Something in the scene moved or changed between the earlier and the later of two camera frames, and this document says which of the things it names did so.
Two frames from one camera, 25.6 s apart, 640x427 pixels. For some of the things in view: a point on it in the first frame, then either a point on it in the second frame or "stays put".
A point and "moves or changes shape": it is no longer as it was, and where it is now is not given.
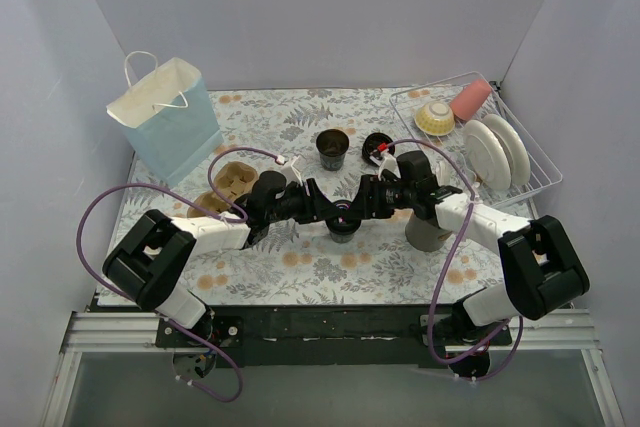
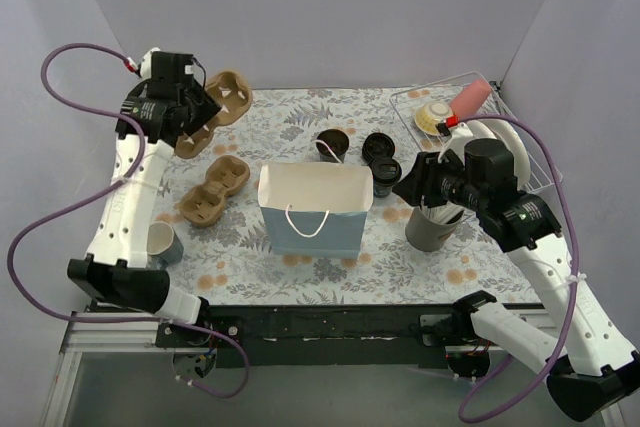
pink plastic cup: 471,99 stays put
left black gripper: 311,202 to 201,107
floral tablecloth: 328,139 stays put
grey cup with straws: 425,235 stays put
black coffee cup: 342,232 moves or changes shape
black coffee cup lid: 343,222 to 385,170
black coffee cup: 332,146 stays put
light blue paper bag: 166,114 moves or changes shape
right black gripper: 366,195 to 426,179
